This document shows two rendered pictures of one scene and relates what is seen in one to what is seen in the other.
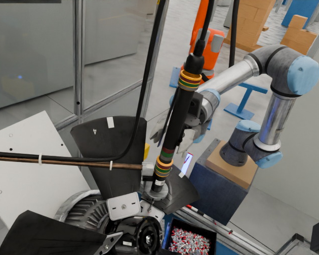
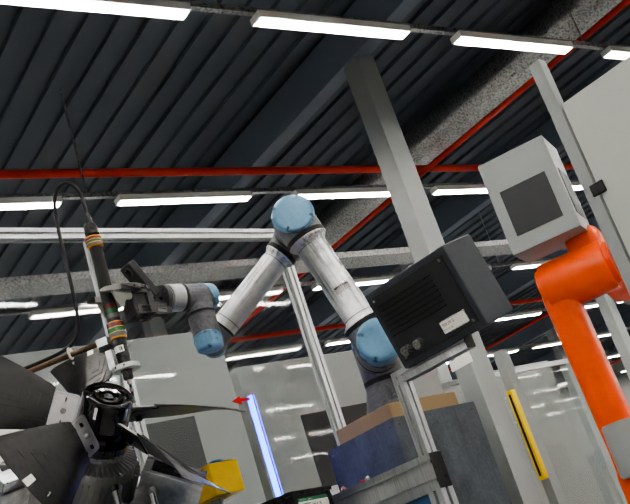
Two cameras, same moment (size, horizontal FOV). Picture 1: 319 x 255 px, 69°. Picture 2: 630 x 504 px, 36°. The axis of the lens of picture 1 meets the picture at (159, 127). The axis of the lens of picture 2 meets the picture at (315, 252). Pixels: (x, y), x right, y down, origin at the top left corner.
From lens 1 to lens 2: 2.39 m
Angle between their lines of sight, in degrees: 59
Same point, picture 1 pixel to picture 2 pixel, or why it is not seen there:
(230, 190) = (380, 445)
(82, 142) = (60, 374)
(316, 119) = not seen: outside the picture
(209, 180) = (356, 463)
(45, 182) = not seen: hidden behind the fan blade
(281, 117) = (321, 269)
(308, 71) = (282, 205)
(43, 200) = not seen: hidden behind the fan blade
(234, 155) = (372, 394)
